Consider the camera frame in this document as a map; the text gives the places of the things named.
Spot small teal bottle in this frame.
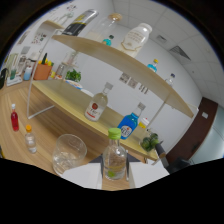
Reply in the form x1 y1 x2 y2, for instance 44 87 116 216
101 34 115 47

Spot orange pot with utensils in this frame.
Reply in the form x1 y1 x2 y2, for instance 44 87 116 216
33 52 54 81

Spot black bag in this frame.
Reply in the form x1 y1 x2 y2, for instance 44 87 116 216
0 67 9 90

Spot clear bottle red label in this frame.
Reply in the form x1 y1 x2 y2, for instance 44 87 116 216
83 82 114 122

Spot glass jar wooden lid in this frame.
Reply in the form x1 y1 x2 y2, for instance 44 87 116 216
84 12 123 43

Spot large white milk bottle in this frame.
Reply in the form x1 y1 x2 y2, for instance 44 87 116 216
120 22 153 58

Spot small red bottle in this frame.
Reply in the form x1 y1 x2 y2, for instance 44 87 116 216
10 103 20 132

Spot green potted plant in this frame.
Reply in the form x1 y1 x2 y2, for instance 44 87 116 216
65 69 82 83

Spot small white blue bottle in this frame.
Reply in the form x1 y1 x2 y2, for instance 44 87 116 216
23 65 34 82

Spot clear bottle green cap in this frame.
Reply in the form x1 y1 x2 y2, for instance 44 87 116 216
102 127 128 181

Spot brown door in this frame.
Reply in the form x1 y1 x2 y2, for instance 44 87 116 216
165 97 210 164

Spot grey printed sheet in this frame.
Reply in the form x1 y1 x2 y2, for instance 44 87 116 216
138 83 150 95
129 77 139 89
119 72 131 84

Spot clear bottle blue cap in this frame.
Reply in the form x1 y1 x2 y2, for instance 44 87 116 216
164 73 176 87

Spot clear glass tumbler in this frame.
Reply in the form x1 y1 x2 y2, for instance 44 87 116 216
52 133 88 177

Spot black chair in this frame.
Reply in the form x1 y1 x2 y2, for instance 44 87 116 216
166 156 193 174

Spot blue bottle silver cap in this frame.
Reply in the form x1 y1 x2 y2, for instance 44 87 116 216
117 102 147 140

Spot patterned bowl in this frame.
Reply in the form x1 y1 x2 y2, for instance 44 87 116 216
69 79 84 90

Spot two-tier wooden shelf rack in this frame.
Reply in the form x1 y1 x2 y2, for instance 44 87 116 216
26 19 195 164

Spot glass jar of limes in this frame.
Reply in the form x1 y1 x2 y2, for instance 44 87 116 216
139 132 161 153

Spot white tray with items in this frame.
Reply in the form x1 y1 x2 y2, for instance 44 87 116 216
6 68 24 88

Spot ceiling air vent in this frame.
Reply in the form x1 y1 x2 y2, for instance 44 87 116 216
169 45 192 62

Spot tall black yellow can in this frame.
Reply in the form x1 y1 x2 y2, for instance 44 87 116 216
61 9 100 37

